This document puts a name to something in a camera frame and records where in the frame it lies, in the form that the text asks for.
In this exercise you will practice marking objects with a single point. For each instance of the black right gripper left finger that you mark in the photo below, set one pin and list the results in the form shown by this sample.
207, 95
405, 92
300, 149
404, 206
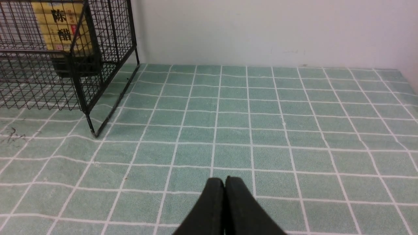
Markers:
205, 217

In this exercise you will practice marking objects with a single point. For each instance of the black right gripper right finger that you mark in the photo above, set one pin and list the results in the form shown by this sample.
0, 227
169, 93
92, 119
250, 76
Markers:
244, 215

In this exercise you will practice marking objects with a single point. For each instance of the vinegar bottle yellow label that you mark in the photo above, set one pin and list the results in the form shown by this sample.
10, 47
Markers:
67, 26

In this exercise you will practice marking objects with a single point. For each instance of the green checkered tablecloth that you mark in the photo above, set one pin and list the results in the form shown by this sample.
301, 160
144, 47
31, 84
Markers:
323, 150

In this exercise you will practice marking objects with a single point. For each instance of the black wire mesh rack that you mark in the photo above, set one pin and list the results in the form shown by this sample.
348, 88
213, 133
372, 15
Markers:
28, 79

